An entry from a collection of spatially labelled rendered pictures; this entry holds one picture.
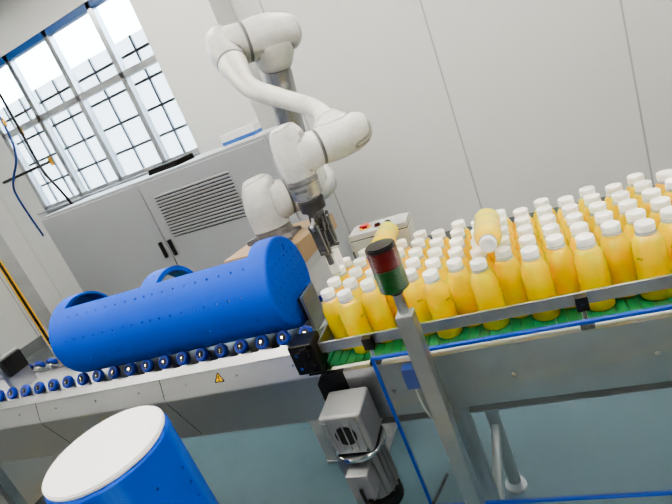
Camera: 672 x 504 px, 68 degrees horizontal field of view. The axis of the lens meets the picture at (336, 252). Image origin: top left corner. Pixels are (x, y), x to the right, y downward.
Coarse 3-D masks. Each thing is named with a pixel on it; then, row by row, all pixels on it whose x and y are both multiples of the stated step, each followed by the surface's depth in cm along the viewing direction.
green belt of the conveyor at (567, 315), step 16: (624, 304) 113; (640, 304) 111; (656, 304) 109; (512, 320) 123; (528, 320) 121; (560, 320) 116; (576, 320) 114; (432, 336) 130; (464, 336) 125; (480, 336) 122; (336, 352) 141; (352, 352) 138; (384, 352) 132
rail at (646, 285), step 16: (608, 288) 107; (624, 288) 106; (640, 288) 105; (656, 288) 105; (528, 304) 113; (544, 304) 112; (560, 304) 111; (432, 320) 122; (448, 320) 120; (464, 320) 119; (480, 320) 118; (496, 320) 117; (352, 336) 129; (384, 336) 126; (400, 336) 125
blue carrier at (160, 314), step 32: (256, 256) 142; (288, 256) 153; (160, 288) 154; (192, 288) 148; (224, 288) 143; (256, 288) 139; (288, 288) 148; (64, 320) 168; (96, 320) 162; (128, 320) 156; (160, 320) 152; (192, 320) 149; (224, 320) 146; (256, 320) 143; (288, 320) 144; (64, 352) 168; (96, 352) 165; (128, 352) 162; (160, 352) 161
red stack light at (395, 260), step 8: (392, 248) 98; (368, 256) 99; (376, 256) 97; (384, 256) 97; (392, 256) 97; (376, 264) 98; (384, 264) 97; (392, 264) 98; (376, 272) 99; (384, 272) 98
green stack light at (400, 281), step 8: (400, 264) 99; (392, 272) 98; (400, 272) 99; (376, 280) 101; (384, 280) 99; (392, 280) 99; (400, 280) 99; (408, 280) 101; (384, 288) 100; (392, 288) 99; (400, 288) 99
